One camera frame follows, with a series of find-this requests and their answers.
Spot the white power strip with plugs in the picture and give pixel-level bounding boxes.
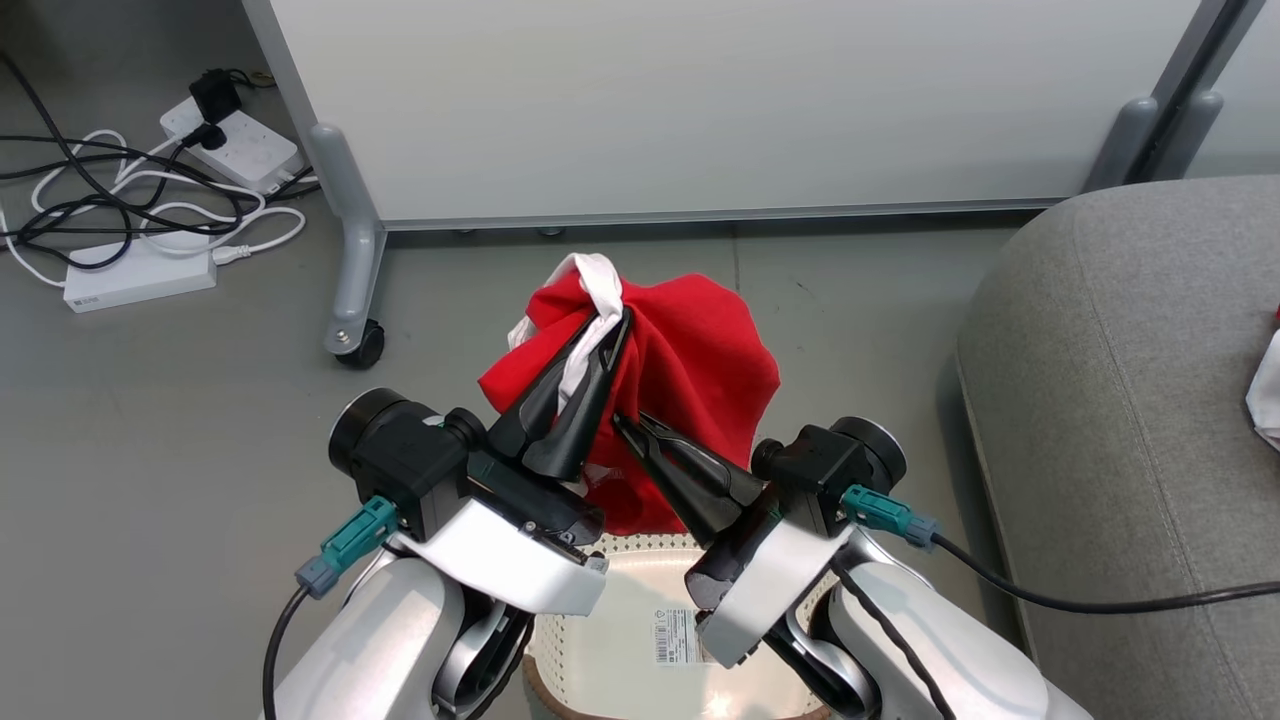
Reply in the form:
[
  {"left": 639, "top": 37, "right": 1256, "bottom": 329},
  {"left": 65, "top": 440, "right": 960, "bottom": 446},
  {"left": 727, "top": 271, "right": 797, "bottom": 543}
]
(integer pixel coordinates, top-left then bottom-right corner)
[{"left": 160, "top": 95, "right": 303, "bottom": 194}]

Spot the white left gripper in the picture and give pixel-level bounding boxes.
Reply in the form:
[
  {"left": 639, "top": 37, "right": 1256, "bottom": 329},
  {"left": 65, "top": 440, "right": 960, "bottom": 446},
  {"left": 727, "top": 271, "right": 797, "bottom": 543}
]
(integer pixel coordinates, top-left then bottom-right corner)
[{"left": 388, "top": 309, "right": 634, "bottom": 617}]

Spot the short grey partition foot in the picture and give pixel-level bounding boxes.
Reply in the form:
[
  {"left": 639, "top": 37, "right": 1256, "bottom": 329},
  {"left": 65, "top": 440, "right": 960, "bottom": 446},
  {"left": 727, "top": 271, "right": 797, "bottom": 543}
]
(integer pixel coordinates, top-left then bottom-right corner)
[
  {"left": 1085, "top": 96, "right": 1161, "bottom": 193},
  {"left": 1150, "top": 90, "right": 1224, "bottom": 183}
]

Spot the narrow white partition panel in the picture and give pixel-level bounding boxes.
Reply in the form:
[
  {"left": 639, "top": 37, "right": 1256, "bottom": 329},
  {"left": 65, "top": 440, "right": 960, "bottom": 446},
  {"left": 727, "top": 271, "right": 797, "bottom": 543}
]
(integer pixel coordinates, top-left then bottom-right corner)
[{"left": 1185, "top": 0, "right": 1280, "bottom": 181}]

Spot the left cable with teal plug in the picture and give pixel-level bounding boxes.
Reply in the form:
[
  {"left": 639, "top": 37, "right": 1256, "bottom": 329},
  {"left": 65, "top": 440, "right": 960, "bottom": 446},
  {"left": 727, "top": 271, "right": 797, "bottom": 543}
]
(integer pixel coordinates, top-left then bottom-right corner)
[{"left": 262, "top": 496, "right": 399, "bottom": 720}]

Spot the white barcode label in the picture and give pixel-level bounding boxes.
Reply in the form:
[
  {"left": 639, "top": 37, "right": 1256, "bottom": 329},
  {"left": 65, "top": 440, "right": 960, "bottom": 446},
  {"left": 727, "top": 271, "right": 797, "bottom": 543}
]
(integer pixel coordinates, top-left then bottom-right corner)
[{"left": 653, "top": 607, "right": 709, "bottom": 668}]

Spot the white flat adapter box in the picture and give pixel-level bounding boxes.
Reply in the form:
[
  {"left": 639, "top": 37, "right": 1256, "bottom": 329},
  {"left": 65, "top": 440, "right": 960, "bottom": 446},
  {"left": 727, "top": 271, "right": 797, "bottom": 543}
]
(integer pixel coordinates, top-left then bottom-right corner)
[{"left": 63, "top": 240, "right": 218, "bottom": 314}]

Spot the long grey partition foot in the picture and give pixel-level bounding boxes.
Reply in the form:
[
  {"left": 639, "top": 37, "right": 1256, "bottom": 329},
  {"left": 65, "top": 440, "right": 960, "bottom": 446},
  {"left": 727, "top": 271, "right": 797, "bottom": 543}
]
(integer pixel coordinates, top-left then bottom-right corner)
[{"left": 308, "top": 123, "right": 388, "bottom": 356}]

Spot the grey fabric sofa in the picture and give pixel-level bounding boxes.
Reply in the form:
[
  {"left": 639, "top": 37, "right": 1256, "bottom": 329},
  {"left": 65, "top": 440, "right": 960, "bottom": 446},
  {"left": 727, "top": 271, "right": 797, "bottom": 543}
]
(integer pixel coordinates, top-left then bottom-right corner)
[{"left": 955, "top": 175, "right": 1280, "bottom": 720}]

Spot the cable with teal plug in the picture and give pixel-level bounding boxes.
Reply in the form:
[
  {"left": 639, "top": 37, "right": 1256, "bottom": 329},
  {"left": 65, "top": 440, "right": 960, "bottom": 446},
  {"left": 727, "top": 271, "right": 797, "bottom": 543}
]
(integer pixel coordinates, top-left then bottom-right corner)
[
  {"left": 262, "top": 496, "right": 399, "bottom": 720},
  {"left": 842, "top": 484, "right": 1280, "bottom": 614}
]

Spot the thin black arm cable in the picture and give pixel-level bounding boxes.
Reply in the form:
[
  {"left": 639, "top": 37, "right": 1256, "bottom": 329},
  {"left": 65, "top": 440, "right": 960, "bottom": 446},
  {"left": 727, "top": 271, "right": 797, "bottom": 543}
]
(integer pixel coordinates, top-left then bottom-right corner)
[{"left": 828, "top": 562, "right": 956, "bottom": 720}]

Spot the black cable bundle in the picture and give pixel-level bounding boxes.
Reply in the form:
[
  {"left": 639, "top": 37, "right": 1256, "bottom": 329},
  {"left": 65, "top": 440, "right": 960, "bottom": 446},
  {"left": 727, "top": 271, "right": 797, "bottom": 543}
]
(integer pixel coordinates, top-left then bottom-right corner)
[{"left": 0, "top": 50, "right": 321, "bottom": 271}]

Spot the wide white partition panel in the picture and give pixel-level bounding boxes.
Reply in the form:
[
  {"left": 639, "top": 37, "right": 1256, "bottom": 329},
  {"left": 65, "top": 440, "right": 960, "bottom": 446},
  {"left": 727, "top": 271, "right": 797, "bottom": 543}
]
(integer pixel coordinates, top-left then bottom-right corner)
[{"left": 240, "top": 0, "right": 1241, "bottom": 233}]

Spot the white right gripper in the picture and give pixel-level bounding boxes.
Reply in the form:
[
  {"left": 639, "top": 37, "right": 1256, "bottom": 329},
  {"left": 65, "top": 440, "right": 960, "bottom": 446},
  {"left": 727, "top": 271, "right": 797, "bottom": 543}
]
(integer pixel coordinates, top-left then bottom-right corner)
[{"left": 611, "top": 413, "right": 856, "bottom": 669}]

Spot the black caster wheel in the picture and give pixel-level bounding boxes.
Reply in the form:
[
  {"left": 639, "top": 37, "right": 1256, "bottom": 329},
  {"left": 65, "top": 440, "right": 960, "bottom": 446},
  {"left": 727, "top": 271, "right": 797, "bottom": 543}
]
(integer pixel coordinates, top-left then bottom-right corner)
[{"left": 335, "top": 320, "right": 386, "bottom": 371}]

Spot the right cable with teal plug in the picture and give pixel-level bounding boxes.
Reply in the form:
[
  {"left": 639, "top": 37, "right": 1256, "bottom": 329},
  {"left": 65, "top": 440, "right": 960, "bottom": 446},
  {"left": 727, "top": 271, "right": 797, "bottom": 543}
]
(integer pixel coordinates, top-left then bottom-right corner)
[{"left": 842, "top": 484, "right": 1280, "bottom": 614}]

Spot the white looped cable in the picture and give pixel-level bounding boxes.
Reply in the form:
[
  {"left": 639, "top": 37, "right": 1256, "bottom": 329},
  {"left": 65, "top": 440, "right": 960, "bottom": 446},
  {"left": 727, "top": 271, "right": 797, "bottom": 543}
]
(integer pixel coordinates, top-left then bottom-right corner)
[{"left": 0, "top": 128, "right": 308, "bottom": 291}]

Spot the black power adapter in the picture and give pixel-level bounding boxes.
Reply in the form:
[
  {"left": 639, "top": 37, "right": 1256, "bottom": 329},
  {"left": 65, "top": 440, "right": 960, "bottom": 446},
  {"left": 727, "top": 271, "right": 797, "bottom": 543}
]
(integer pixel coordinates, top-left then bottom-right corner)
[{"left": 188, "top": 68, "right": 243, "bottom": 123}]

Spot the white perforated laundry basket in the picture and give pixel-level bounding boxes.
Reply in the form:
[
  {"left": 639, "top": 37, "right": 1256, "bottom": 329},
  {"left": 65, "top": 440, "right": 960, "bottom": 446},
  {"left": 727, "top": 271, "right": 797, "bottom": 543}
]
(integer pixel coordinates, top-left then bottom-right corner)
[{"left": 522, "top": 532, "right": 836, "bottom": 720}]

